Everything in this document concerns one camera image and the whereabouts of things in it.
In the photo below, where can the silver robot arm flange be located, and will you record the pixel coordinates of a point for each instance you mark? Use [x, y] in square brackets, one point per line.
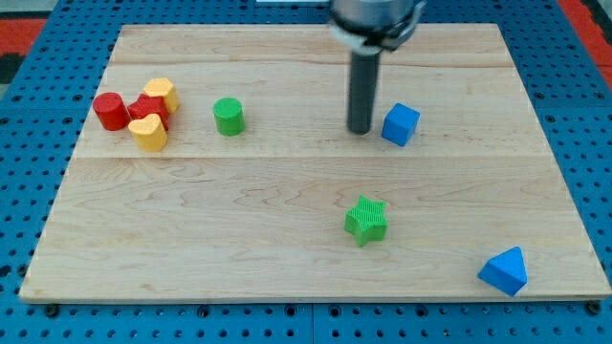
[372, 26]

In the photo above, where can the green star block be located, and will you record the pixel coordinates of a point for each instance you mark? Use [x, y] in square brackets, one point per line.
[366, 221]

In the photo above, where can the light wooden board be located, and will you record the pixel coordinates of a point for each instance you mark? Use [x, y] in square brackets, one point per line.
[259, 217]

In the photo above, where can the green cylinder block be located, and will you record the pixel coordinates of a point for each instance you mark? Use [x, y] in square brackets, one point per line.
[228, 115]

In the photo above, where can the blue cube block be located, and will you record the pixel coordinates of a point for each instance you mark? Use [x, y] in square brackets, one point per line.
[400, 124]

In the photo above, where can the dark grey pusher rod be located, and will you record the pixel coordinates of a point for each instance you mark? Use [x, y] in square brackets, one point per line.
[363, 81]

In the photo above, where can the yellow heart block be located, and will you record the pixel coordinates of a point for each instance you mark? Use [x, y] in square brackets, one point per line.
[149, 133]

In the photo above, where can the yellow pentagon block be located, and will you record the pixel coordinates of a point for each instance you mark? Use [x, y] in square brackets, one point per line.
[163, 87]

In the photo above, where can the red star block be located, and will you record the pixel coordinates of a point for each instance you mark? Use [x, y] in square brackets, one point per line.
[145, 105]

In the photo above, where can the red cylinder block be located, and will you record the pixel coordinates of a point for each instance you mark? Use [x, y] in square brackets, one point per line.
[111, 111]

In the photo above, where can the blue triangle block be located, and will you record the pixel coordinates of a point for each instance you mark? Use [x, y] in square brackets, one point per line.
[506, 271]

